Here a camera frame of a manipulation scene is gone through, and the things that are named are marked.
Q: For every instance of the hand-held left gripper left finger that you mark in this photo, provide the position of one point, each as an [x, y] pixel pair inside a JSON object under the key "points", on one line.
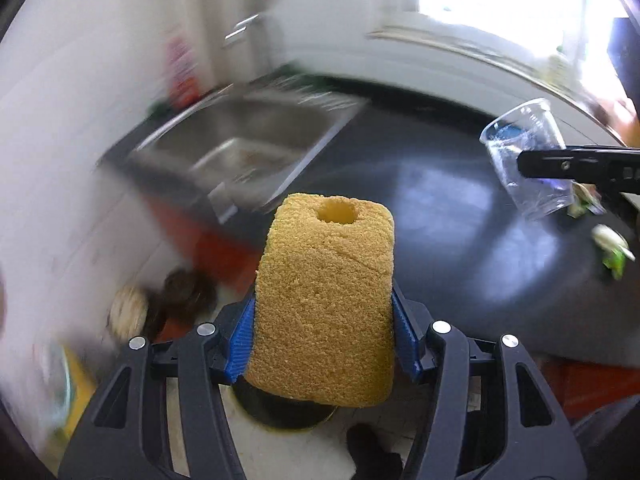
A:
{"points": [[242, 335]]}

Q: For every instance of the window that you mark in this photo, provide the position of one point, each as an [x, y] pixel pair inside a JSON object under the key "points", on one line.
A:
{"points": [[475, 0]]}

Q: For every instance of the crumpled green white wrapper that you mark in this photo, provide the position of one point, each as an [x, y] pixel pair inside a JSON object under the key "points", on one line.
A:
{"points": [[585, 202], [612, 250]]}

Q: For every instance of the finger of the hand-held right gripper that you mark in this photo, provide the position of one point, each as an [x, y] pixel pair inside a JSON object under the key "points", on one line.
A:
{"points": [[575, 162]]}

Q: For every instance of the clear plastic cup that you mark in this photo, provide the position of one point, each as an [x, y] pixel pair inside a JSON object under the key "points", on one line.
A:
{"points": [[525, 130]]}

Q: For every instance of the red packet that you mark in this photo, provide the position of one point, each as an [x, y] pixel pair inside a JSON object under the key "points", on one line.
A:
{"points": [[184, 70]]}

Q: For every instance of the stainless steel sink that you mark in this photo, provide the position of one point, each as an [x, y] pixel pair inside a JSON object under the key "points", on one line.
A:
{"points": [[260, 135]]}

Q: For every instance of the brown ceramic jar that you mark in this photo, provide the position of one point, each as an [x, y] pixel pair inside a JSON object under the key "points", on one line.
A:
{"points": [[185, 295]]}

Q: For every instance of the person's leg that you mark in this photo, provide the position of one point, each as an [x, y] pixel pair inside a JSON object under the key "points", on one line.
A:
{"points": [[370, 452]]}

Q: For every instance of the yellow sponge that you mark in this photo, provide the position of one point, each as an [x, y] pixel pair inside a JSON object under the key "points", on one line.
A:
{"points": [[320, 300]]}

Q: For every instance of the floral lid jar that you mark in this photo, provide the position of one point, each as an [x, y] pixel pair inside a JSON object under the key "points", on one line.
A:
{"points": [[127, 310]]}

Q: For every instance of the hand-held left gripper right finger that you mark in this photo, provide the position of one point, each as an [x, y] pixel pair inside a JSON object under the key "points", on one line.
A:
{"points": [[402, 330]]}

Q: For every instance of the glass bowl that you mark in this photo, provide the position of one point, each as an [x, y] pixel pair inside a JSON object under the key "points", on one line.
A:
{"points": [[50, 380]]}

